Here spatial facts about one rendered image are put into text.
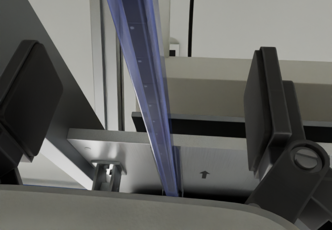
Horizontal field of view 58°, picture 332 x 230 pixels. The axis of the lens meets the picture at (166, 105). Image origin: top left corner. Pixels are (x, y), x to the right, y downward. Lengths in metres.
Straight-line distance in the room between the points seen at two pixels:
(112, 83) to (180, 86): 0.17
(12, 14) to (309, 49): 1.91
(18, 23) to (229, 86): 0.46
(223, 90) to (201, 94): 0.04
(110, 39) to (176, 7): 1.45
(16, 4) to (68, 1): 1.88
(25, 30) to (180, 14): 1.73
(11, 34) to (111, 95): 0.31
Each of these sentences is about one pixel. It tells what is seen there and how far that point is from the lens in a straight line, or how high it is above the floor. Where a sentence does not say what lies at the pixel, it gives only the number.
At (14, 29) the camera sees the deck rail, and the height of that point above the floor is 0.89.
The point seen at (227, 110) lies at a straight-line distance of 0.61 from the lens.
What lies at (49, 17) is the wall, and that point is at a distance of 2.12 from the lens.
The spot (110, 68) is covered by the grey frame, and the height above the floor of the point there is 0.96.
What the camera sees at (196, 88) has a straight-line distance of 0.60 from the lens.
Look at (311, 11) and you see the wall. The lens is 2.01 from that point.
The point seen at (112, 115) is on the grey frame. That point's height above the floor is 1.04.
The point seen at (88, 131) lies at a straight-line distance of 0.25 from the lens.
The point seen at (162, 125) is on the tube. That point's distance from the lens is 0.17.
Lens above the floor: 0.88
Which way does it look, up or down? 17 degrees up
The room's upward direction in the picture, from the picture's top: 179 degrees counter-clockwise
